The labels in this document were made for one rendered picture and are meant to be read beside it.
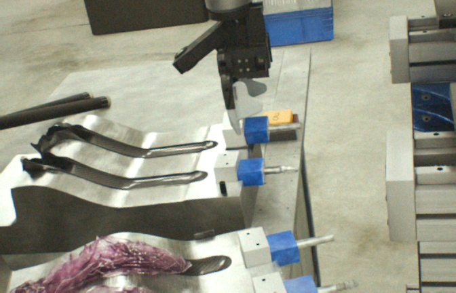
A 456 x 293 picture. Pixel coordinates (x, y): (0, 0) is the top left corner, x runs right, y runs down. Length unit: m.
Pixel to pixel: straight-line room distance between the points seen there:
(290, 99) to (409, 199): 0.75
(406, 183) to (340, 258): 1.53
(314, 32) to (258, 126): 3.16
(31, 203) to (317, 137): 2.13
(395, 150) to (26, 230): 0.62
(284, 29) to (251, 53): 3.22
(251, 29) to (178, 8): 4.01
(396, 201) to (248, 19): 0.40
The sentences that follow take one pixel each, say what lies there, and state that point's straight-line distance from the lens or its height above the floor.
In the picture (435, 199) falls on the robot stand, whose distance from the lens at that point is 0.85.
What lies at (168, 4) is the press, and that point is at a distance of 5.10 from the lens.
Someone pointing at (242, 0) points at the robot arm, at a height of 1.15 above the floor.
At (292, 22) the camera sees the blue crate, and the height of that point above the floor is 0.15.
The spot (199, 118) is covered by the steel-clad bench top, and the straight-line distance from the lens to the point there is 1.54.
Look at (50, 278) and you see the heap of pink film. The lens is 0.96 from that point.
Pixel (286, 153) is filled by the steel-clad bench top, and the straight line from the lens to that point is 1.32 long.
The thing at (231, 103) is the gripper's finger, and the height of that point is 0.99.
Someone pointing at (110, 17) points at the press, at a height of 0.13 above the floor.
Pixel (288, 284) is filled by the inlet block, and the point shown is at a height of 0.87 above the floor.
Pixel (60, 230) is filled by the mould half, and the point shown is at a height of 0.85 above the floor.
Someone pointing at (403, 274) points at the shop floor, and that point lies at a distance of 2.27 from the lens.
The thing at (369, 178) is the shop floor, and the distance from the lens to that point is 2.78.
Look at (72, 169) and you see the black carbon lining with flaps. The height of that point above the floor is 0.92.
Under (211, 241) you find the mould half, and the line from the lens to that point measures 1.01.
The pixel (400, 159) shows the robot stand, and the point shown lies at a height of 0.99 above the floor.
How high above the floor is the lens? 1.42
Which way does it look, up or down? 26 degrees down
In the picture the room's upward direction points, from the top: 11 degrees counter-clockwise
